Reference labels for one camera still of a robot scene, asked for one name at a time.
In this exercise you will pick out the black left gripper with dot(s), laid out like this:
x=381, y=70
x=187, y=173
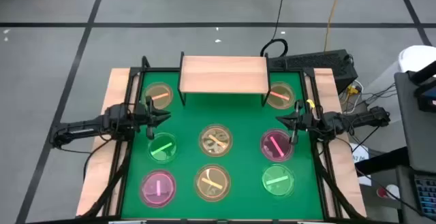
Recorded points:
x=143, y=116

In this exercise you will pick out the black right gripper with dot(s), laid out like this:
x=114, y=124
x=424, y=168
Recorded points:
x=304, y=122

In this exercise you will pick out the red translucent plate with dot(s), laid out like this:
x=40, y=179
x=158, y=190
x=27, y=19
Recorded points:
x=284, y=89

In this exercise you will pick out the pink translucent plate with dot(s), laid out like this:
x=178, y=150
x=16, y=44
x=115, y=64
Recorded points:
x=272, y=152
x=150, y=190

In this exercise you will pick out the green translucent plate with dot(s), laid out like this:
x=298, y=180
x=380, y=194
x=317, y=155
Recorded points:
x=279, y=188
x=167, y=152

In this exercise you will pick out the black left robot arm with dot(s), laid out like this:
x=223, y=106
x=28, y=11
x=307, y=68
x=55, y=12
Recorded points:
x=85, y=128

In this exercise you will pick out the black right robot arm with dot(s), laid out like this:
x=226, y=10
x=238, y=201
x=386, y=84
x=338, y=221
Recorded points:
x=357, y=118

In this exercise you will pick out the wooden shelf with black legs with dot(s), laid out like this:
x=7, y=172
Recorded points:
x=221, y=74

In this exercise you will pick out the yellow tag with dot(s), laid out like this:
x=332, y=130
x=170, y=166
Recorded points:
x=310, y=103

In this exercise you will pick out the green table mat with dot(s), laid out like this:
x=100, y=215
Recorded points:
x=245, y=115

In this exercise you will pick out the black computer tower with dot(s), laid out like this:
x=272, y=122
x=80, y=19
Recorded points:
x=316, y=64

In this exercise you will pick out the yellow plug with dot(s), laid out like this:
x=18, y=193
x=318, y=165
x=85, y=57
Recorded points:
x=352, y=90

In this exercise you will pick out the white paper sheet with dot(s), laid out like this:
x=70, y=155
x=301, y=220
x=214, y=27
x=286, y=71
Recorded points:
x=361, y=154

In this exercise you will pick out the red round button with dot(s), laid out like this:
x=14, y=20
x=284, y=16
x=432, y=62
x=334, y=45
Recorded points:
x=381, y=192

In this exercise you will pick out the white round cup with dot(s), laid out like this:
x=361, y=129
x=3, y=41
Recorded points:
x=393, y=190

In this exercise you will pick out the grey desk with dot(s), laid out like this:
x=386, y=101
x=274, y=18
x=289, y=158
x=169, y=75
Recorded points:
x=415, y=132

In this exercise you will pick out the black monitor device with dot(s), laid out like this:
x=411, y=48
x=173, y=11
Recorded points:
x=427, y=98

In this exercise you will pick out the white round bin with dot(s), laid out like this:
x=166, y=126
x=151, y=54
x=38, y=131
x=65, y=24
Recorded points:
x=417, y=57

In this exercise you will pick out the black keyboard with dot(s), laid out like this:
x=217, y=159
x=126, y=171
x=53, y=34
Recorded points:
x=427, y=196

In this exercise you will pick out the black metal table frame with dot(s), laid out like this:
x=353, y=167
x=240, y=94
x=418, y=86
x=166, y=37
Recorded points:
x=156, y=69

